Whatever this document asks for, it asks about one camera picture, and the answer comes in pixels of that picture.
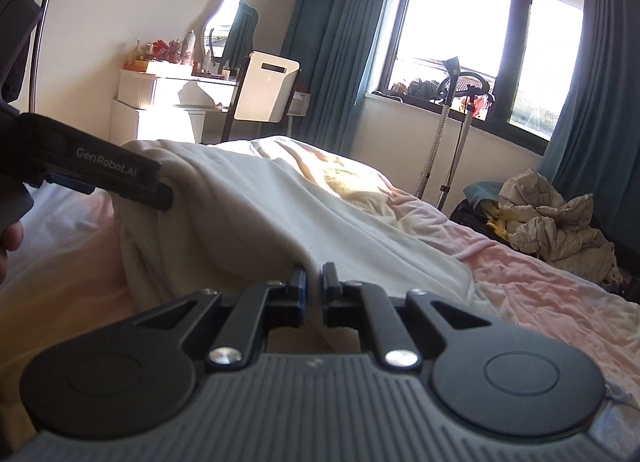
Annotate white chair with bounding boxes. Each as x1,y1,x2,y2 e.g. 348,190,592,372
222,50,302,143

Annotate small white wall box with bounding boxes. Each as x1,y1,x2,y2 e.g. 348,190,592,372
287,90,312,118

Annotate wavy wall mirror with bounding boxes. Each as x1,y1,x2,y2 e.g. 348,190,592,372
200,0,261,68

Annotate yellow cloth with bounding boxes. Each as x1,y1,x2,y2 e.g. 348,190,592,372
486,209,508,241

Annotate white dresser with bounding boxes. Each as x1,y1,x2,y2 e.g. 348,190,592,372
110,68,237,146

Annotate group of cosmetics bottles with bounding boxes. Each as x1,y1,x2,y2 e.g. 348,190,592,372
125,29,234,80

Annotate metal clothes rack pole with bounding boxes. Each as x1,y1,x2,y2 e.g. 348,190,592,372
27,0,70,113

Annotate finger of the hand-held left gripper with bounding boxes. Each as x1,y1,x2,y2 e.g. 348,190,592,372
29,172,175,213

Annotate dark hanging clothes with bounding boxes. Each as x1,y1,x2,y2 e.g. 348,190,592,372
0,0,53,98

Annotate crumpled beige quilt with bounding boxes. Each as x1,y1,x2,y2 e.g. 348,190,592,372
494,168,625,289

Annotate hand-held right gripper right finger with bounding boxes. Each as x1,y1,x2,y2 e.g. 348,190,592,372
321,262,494,374

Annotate white bed blanket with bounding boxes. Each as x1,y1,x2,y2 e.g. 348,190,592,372
112,139,478,315

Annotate dark framed window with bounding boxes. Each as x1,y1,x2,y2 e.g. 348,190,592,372
379,0,587,143

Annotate garment steamer stand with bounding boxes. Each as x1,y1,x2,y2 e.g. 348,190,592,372
414,56,497,209

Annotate bed with pastel sheet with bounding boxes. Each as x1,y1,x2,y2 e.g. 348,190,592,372
0,137,640,443

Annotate person's left hand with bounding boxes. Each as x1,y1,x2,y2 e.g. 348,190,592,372
0,221,24,285

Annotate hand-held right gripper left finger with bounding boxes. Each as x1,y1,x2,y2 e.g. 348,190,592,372
134,264,308,373

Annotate windowsill clutter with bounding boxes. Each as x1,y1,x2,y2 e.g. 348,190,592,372
389,78,497,119

